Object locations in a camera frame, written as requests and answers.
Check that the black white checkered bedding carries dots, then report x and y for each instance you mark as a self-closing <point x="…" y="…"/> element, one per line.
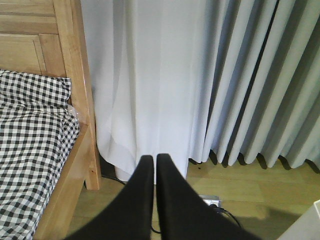
<point x="37" y="133"/>

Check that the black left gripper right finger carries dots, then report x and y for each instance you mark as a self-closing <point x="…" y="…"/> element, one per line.
<point x="183" y="215"/>

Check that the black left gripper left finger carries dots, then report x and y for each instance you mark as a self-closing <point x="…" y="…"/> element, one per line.
<point x="129" y="215"/>

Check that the floor power socket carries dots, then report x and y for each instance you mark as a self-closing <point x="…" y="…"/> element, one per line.
<point x="212" y="200"/>

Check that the white plastic trash bin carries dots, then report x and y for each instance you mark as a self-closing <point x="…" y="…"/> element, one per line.
<point x="306" y="227"/>

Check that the white cloth covered object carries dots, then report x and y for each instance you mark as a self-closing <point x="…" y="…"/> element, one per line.
<point x="152" y="69"/>

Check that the wooden bed frame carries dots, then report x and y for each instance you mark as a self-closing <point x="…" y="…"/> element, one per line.
<point x="46" y="38"/>

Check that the grey pleated curtain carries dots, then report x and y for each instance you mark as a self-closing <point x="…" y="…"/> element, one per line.
<point x="261" y="82"/>

